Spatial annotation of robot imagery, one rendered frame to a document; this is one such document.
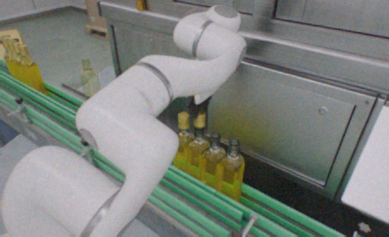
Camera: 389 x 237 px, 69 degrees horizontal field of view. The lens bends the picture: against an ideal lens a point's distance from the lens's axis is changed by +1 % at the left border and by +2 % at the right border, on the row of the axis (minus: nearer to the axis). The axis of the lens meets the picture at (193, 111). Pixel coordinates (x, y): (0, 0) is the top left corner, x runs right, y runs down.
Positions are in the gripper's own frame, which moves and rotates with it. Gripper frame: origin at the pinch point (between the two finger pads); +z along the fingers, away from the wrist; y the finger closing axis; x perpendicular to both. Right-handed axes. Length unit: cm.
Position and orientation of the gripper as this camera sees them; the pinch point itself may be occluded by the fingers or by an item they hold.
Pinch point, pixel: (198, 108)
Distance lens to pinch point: 77.9
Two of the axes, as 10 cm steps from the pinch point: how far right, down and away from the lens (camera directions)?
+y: -6.2, 4.8, -6.2
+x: 7.6, 5.5, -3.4
